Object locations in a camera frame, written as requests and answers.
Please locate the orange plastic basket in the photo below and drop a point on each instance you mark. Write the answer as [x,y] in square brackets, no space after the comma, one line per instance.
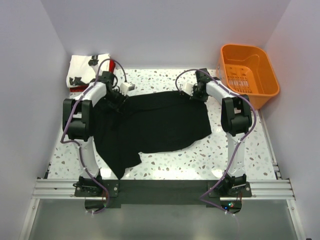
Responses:
[246,69]

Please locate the black t shirt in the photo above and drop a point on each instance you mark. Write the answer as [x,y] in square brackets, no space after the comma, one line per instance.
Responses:
[150,123]

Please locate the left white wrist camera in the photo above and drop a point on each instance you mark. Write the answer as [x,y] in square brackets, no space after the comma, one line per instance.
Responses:
[126,87]

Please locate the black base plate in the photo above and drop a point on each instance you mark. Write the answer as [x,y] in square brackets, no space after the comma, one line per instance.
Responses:
[115,193]

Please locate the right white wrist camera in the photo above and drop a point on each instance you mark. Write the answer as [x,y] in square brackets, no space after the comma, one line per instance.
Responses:
[187,88]

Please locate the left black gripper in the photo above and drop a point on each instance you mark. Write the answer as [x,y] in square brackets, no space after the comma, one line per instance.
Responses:
[119,106]

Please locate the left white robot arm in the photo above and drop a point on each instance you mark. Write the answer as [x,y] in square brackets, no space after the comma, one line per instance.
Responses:
[78,128]

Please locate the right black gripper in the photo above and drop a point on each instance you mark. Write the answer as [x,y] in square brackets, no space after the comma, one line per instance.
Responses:
[204,99]

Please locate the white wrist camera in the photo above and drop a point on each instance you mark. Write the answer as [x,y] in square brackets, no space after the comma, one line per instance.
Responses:
[126,87]
[187,88]

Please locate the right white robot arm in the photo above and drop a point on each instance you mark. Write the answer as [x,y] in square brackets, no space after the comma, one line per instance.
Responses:
[236,120]

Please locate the folded white printed t shirt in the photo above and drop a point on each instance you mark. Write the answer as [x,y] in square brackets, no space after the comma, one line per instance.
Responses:
[83,69]

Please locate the aluminium rail frame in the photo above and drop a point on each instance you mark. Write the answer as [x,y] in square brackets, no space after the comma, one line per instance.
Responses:
[270,214]

